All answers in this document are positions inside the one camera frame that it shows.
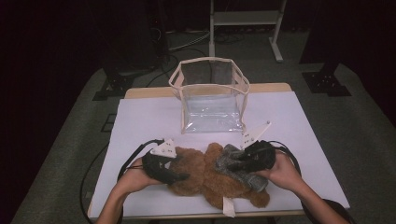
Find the wooden table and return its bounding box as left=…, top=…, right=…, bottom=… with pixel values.
left=87, top=82, right=314, bottom=220

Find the dark floor outlet box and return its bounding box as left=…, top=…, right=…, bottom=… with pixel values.
left=101, top=113, right=118, bottom=133

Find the left hand-held gripper black cable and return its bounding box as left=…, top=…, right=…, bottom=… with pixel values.
left=116, top=138, right=165, bottom=224

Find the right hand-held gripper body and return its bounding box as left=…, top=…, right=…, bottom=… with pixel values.
left=241, top=120, right=276, bottom=172

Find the hand-held gripper black cable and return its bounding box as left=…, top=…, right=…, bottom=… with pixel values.
left=116, top=138, right=165, bottom=224
left=269, top=139, right=316, bottom=224

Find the grey knitted cloth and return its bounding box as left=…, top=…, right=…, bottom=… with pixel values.
left=215, top=143, right=269, bottom=193

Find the person's black clothing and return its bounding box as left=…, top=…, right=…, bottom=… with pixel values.
left=323, top=199, right=356, bottom=224

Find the right hand-held gripper black cable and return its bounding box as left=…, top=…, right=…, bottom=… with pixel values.
left=269, top=139, right=316, bottom=224

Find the black floor cable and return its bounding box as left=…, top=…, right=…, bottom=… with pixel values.
left=146, top=54, right=177, bottom=88

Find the white floor cable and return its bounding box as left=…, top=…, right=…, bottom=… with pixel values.
left=167, top=29, right=211, bottom=52

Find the black stand base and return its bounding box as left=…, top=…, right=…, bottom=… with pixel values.
left=92, top=68, right=134, bottom=102
left=301, top=62, right=352, bottom=97

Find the thin black cable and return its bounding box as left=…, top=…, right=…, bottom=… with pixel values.
left=79, top=143, right=110, bottom=224

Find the white table sheet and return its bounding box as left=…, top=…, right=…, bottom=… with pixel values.
left=88, top=91, right=350, bottom=218

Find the brown teddy bear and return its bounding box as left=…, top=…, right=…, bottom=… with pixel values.
left=167, top=142, right=271, bottom=218

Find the clear plastic bag beige trim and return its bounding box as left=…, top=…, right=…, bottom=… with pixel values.
left=167, top=56, right=251, bottom=134

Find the person's left hand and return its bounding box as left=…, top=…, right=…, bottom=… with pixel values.
left=117, top=158, right=163, bottom=195

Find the person's right hand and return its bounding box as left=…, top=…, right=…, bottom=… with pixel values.
left=256, top=152, right=304, bottom=194

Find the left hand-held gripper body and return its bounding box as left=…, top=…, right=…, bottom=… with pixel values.
left=142, top=138, right=177, bottom=185

